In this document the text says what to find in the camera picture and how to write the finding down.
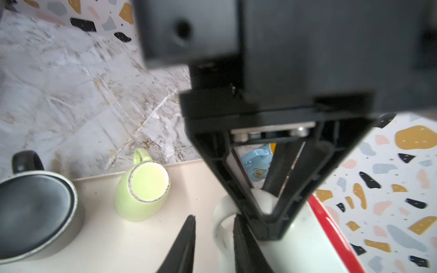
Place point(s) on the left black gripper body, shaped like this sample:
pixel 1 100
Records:
pixel 311 76

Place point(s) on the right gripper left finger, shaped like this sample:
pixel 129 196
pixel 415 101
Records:
pixel 180 258

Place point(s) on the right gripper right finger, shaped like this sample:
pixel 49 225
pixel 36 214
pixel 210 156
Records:
pixel 248 256

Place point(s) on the white mug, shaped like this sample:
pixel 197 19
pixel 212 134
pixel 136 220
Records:
pixel 312 244

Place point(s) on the light blue butterfly mug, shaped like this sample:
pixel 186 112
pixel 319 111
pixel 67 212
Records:
pixel 258 161

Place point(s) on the light green mug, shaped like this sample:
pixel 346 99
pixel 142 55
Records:
pixel 143 189

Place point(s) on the black mug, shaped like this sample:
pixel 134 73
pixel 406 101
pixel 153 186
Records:
pixel 41 212

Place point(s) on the cream rectangular tray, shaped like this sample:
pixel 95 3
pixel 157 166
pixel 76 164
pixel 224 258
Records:
pixel 109 244

